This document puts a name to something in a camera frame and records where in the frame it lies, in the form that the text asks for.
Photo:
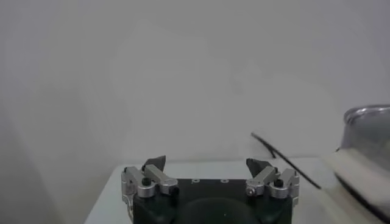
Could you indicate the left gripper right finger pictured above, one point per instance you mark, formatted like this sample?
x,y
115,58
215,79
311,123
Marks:
x,y
265,178

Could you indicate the perforated steel steamer basket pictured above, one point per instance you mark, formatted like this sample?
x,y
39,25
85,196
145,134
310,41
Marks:
x,y
365,137

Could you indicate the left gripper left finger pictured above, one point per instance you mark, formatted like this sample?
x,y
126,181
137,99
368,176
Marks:
x,y
152,179

